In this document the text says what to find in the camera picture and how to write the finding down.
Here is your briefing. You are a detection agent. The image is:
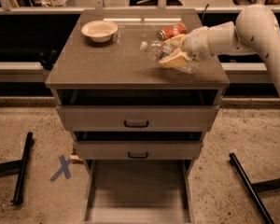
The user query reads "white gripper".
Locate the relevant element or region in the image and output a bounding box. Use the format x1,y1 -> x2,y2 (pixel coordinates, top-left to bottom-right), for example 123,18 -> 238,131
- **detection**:
159,26 -> 212,67

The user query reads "clear plastic water bottle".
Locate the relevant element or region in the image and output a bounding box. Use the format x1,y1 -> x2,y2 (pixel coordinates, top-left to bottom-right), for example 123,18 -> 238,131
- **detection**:
140,40 -> 198,74

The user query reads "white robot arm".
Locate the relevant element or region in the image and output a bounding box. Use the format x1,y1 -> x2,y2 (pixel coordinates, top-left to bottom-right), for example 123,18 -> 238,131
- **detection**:
160,4 -> 280,97

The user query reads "grey drawer cabinet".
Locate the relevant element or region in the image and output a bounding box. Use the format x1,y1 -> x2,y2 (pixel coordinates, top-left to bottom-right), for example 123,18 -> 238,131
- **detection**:
45,8 -> 231,224

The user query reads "top grey drawer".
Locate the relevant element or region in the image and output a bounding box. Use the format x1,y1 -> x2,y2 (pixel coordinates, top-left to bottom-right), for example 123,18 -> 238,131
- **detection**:
57,90 -> 218,132

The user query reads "grey drawer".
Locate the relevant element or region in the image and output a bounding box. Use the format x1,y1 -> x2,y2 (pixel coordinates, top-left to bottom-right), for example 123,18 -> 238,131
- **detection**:
80,160 -> 194,224
57,90 -> 218,132
74,132 -> 203,160

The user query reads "middle grey drawer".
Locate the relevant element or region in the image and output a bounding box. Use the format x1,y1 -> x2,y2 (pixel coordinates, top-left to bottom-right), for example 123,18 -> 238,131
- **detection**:
74,132 -> 203,160

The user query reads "bottom grey drawer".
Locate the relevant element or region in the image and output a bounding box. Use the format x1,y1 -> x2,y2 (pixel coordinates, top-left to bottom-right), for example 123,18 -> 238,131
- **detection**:
80,160 -> 194,224

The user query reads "orange soda can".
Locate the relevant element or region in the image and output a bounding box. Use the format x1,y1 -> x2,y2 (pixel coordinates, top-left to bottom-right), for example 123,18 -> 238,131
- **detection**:
156,23 -> 187,41

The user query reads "white paper bowl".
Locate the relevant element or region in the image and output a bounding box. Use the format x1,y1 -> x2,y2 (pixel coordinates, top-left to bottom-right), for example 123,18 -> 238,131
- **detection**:
81,21 -> 118,43

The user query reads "black right stand leg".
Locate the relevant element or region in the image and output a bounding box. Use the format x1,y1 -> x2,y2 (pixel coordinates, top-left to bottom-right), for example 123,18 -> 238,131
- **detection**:
229,153 -> 280,224

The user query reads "black stand leg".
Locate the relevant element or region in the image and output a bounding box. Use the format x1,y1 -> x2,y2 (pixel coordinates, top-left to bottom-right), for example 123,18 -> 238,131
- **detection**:
0,132 -> 34,205
229,153 -> 280,224

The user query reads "blue tape cross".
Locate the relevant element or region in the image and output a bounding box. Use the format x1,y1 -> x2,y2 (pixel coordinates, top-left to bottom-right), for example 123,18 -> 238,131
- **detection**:
49,156 -> 72,182

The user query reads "black left stand leg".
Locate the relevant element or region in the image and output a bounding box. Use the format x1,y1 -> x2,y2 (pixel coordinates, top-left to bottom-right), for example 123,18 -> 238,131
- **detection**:
0,132 -> 34,205

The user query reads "black top drawer handle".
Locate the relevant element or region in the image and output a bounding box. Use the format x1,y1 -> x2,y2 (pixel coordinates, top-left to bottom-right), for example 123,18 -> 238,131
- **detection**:
124,120 -> 149,128

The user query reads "black drawer handle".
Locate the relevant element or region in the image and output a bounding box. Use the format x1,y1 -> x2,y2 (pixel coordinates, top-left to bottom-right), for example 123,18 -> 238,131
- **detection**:
124,120 -> 149,128
128,152 -> 148,159

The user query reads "black middle drawer handle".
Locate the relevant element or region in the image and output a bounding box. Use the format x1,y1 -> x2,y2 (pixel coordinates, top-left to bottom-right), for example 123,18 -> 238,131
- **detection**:
128,152 -> 148,159

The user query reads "black clamp on rail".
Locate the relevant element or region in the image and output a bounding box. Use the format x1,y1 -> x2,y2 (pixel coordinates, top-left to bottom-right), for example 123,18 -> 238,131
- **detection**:
39,50 -> 57,70

